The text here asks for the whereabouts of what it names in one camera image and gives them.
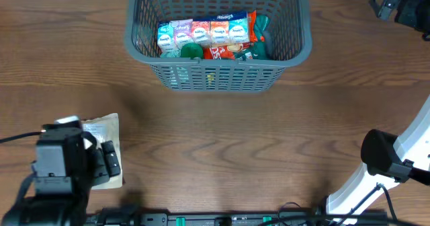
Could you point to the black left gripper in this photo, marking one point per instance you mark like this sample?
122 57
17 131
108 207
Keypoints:
108 159

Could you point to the beige paper pouch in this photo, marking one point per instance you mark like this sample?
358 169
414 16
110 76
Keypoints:
105 129

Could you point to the light teal snack packet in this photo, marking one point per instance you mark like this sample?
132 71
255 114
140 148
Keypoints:
171 54

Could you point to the green lid glass jar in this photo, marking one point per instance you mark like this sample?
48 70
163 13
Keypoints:
192 50

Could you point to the green Nescafe coffee bag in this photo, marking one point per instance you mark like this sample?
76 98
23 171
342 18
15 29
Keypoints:
242 52

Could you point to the orange San Remo spaghetti pack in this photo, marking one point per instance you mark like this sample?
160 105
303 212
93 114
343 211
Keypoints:
257 25

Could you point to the Kleenex tissue multipack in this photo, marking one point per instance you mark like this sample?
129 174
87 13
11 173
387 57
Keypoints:
232 28

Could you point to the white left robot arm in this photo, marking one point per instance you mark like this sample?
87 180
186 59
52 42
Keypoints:
30 209

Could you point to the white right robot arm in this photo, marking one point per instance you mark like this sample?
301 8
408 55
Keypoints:
387 160

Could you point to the grey plastic lattice basket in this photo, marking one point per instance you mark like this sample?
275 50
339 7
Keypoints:
288 43

